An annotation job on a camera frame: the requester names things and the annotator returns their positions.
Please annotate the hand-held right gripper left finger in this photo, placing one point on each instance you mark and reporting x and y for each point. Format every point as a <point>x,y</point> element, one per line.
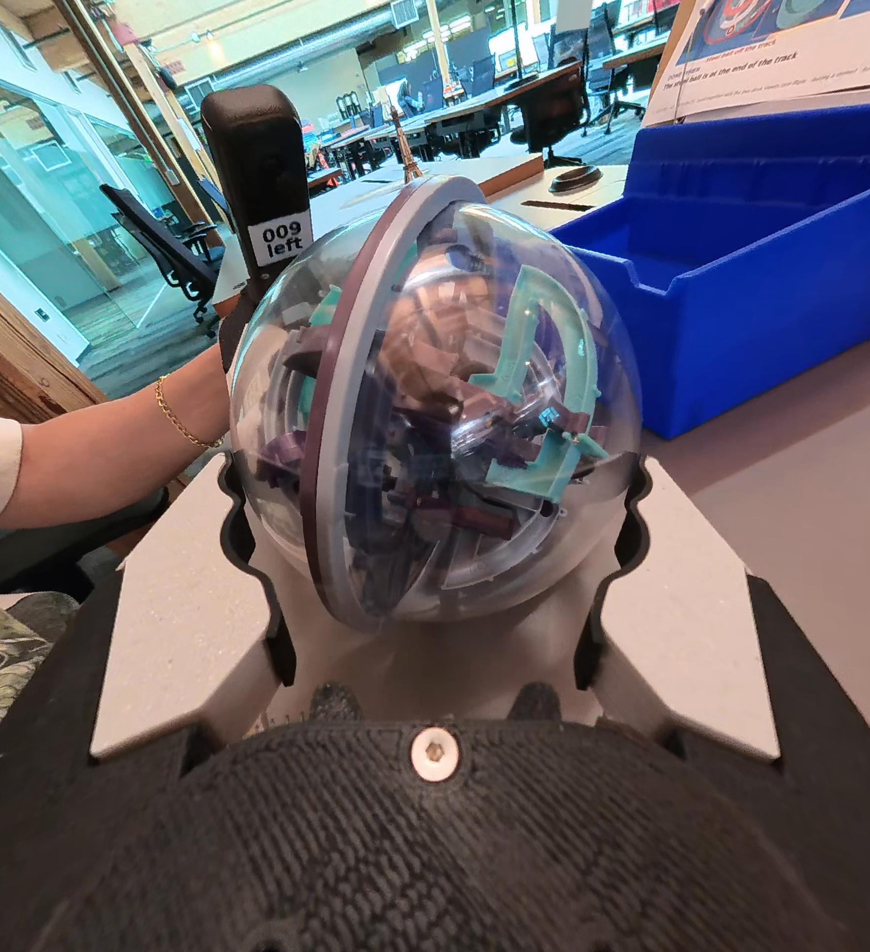
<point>182,632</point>

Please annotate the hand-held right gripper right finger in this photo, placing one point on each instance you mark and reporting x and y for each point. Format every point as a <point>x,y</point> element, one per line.
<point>687,632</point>

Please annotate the clear plastic maze ball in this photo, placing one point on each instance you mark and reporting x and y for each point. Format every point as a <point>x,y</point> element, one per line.
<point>435,416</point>

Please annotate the person's left forearm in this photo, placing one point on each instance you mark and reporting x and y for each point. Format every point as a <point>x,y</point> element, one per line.
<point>93,454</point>

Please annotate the person's left hand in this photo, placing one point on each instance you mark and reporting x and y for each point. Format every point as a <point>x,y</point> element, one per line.
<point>208,401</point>

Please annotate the black office chair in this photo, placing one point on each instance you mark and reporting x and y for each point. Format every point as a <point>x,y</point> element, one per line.
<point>174,253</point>
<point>48,550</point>
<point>550,119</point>

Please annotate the metal tower model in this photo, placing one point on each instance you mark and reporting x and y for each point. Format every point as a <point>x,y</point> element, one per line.
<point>403,156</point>

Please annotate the patterned green cloth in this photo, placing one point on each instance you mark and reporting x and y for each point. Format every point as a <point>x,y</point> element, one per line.
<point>3,654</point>

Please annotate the blue plastic bin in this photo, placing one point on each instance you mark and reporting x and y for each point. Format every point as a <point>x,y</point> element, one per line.
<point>777,349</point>

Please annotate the black round desk grommet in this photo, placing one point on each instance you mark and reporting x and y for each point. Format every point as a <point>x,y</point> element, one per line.
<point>576,182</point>

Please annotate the printed instruction sheet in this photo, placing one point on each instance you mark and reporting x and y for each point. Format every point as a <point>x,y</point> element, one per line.
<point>777,74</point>

